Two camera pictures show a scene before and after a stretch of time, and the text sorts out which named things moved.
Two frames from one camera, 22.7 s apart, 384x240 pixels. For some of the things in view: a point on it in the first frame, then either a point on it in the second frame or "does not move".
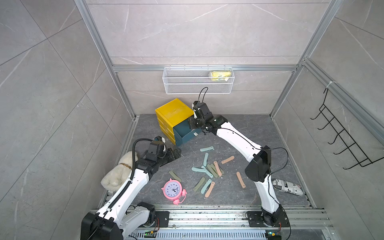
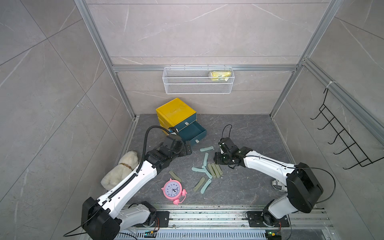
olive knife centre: (212, 171) does not move
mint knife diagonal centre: (210, 174) does not move
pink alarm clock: (173, 190) does not move
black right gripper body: (195, 124) to (222, 159)
